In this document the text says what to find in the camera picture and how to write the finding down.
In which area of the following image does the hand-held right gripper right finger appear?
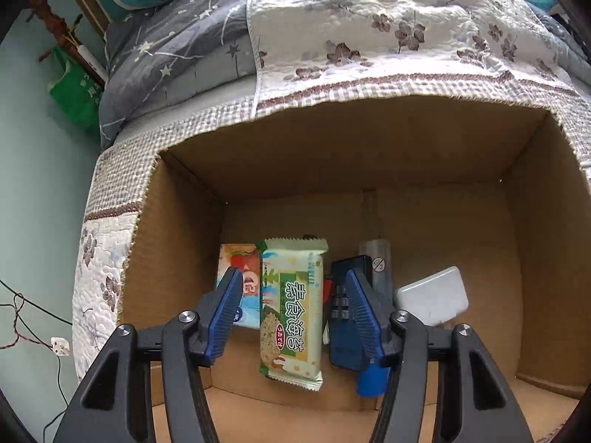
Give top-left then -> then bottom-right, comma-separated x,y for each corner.
344,269 -> 536,443

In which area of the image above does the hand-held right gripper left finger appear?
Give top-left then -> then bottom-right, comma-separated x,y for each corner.
53,268 -> 245,443

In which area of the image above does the dark combination lock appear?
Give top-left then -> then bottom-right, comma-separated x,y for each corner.
328,255 -> 377,371

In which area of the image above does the printed tissue pack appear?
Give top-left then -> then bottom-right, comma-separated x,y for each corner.
216,243 -> 264,330

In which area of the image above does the clear tube with blue cap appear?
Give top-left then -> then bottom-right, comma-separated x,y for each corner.
355,239 -> 393,398

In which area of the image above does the green seaweed snack packet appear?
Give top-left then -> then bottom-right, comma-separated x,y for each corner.
255,236 -> 329,393

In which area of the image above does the white charger plug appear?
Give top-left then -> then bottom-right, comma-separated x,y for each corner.
394,265 -> 469,328

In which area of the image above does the brown cardboard box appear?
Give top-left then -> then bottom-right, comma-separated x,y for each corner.
117,95 -> 591,443

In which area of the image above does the green shopping bag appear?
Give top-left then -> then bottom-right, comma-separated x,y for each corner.
48,48 -> 105,144

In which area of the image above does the grey star-print blanket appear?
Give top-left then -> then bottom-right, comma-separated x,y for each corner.
98,0 -> 264,151

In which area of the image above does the folded floral quilt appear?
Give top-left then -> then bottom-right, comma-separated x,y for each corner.
247,0 -> 591,118

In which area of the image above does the wooden coat rack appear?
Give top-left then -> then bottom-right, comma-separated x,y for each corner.
25,0 -> 85,63

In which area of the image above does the blue-grey quilt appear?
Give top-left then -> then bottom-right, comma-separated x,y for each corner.
522,0 -> 591,75

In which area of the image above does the black cable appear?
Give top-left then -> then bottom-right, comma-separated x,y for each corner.
0,279 -> 70,431

